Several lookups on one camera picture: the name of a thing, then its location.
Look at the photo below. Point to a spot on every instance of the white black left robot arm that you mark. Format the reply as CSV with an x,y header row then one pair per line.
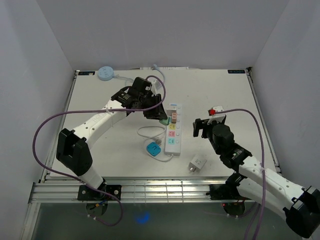
x,y
74,146

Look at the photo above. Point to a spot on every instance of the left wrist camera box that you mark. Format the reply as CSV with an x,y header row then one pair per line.
x,y
155,86

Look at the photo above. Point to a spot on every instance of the white square charger plug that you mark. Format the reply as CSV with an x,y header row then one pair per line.
x,y
171,108

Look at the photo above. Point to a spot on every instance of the black corner label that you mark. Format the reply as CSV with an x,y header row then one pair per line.
x,y
236,71
86,73

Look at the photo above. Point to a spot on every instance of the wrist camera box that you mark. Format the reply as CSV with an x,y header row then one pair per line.
x,y
155,86
216,115

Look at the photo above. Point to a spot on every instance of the white cube socket adapter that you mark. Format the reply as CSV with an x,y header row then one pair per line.
x,y
197,163

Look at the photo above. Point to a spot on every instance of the black corner label right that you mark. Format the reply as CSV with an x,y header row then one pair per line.
x,y
236,71

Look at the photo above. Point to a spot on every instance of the aluminium frame rail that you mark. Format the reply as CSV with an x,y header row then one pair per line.
x,y
133,191

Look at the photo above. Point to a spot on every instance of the round light blue socket hub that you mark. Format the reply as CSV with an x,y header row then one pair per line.
x,y
106,73

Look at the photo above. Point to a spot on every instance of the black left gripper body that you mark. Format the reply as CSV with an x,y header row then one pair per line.
x,y
144,101

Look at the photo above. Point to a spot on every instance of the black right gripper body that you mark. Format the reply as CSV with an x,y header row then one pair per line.
x,y
207,129

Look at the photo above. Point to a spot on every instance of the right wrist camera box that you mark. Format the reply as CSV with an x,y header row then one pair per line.
x,y
216,115

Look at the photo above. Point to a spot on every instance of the blue cable winder clip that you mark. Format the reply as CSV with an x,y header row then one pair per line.
x,y
153,149

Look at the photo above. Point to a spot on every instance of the pink small plug adapter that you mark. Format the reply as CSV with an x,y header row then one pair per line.
x,y
174,117

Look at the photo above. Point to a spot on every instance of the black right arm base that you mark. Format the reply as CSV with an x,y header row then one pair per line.
x,y
229,191

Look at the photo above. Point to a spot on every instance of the black corner label left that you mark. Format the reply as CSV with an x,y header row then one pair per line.
x,y
86,73

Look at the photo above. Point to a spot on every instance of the white multicolour power strip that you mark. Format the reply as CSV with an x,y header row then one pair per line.
x,y
173,135

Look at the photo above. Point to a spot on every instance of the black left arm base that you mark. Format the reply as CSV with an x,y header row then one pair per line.
x,y
109,192

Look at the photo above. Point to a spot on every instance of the green small plug adapter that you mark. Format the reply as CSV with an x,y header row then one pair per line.
x,y
165,122

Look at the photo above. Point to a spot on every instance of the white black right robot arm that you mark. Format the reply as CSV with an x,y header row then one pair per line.
x,y
298,205

